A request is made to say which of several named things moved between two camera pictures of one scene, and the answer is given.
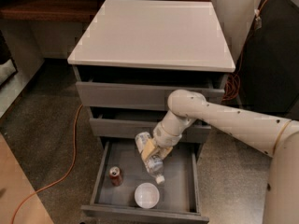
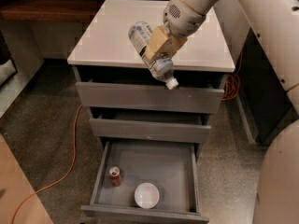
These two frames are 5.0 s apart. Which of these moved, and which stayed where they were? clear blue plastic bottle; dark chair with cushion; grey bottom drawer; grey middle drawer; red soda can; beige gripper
Moved: clear blue plastic bottle; beige gripper
Stayed: dark chair with cushion; grey middle drawer; grey bottom drawer; red soda can
